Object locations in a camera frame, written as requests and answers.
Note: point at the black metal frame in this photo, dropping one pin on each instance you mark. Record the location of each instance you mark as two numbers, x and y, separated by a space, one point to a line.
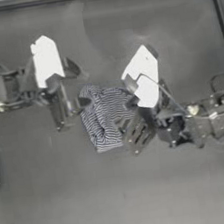
18 3

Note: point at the navy white striped t-shirt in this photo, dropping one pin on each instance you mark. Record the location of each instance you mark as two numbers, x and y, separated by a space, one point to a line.
101 119

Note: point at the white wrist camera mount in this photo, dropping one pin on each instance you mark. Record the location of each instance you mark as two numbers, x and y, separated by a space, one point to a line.
146 75
46 59

